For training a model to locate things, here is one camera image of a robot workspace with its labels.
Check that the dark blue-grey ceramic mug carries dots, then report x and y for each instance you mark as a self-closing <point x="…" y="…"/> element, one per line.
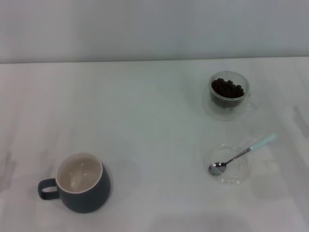
<point x="89" y="195"/>

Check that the coffee beans pile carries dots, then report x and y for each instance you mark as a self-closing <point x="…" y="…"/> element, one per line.
<point x="227" y="90"/>

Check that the clear glass saucer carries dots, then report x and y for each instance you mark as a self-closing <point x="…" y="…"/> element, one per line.
<point x="237" y="170"/>

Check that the clear double-wall glass cup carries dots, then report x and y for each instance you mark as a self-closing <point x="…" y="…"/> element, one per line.
<point x="210" y="110"/>

